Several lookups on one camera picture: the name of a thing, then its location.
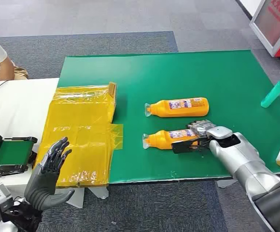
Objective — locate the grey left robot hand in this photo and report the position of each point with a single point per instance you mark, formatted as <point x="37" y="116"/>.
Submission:
<point x="42" y="189"/>

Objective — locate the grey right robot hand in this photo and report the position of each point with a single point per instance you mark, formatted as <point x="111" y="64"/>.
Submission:
<point x="201" y="126"/>

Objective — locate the orange bottle with clear cap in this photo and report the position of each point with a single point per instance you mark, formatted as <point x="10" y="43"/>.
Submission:
<point x="161" y="140"/>
<point x="178" y="109"/>

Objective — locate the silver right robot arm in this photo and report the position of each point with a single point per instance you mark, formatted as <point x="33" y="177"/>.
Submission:
<point x="246" y="160"/>

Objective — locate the teal green plastic bottle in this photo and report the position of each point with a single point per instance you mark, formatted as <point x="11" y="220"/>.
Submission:
<point x="274" y="93"/>

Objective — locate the small green belt conveyor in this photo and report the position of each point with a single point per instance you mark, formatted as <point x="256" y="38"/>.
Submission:
<point x="13" y="152"/>

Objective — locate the green table mat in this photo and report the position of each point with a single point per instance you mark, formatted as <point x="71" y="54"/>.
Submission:
<point x="178" y="76"/>

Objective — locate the white table foot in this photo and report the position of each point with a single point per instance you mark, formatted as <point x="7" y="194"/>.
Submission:
<point x="225" y="183"/>
<point x="99" y="192"/>

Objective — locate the yellow taped cardboard box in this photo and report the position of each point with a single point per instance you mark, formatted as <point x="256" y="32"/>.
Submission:
<point x="77" y="128"/>

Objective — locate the red and white sign stand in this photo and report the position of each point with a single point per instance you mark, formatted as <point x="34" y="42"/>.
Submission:
<point x="272" y="22"/>

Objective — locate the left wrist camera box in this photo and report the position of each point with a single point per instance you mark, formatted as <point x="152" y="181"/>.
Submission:
<point x="0" y="195"/>

